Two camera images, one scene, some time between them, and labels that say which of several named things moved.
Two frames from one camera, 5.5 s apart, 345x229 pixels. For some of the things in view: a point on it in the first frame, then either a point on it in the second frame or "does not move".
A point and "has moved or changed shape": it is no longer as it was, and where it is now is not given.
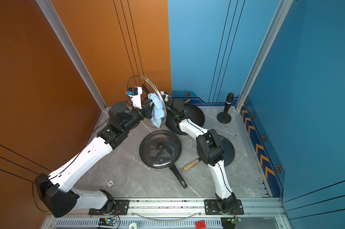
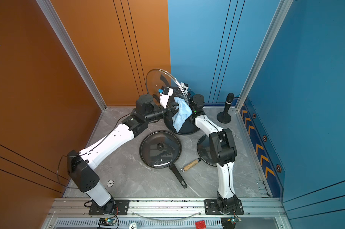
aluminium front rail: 260,207 does not move
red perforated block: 200,224 does not move
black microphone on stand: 223,117 does not move
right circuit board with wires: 234,220 does not move
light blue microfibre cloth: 157,110 has moved or changed shape
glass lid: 160,149 does not move
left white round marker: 110,183 does not move
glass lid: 148,87 has moved or changed shape
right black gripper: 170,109 to 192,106
